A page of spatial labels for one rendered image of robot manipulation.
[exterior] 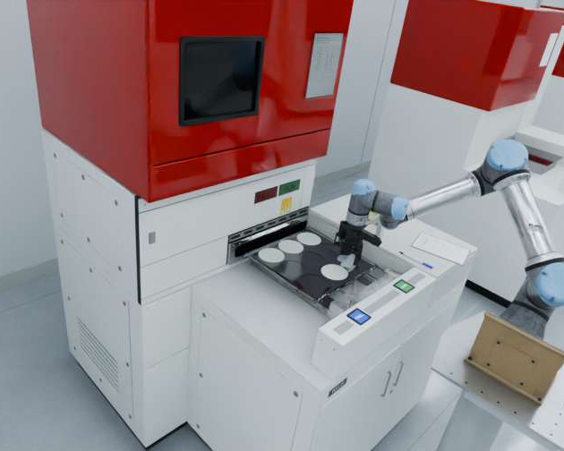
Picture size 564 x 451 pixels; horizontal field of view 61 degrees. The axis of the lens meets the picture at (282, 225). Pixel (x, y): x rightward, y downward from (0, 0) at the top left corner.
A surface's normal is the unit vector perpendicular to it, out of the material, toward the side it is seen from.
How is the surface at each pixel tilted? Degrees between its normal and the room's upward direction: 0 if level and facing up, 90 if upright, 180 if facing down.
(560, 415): 0
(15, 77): 90
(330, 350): 90
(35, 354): 0
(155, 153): 90
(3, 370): 0
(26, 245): 90
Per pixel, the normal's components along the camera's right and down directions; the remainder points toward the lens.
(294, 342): 0.12, -0.87
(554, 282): -0.18, -0.16
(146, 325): 0.70, 0.42
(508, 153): -0.23, -0.41
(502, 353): -0.67, 0.29
